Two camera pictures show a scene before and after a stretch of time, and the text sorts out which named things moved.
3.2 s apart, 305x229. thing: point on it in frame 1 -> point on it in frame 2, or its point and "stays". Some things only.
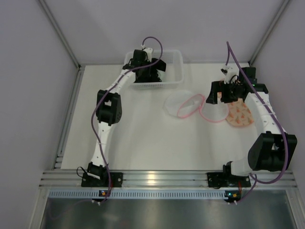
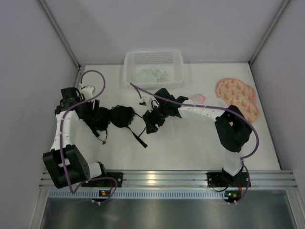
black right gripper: [215, 93] -> [154, 116]
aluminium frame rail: [52, 179] stays
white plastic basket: [172, 77] stays
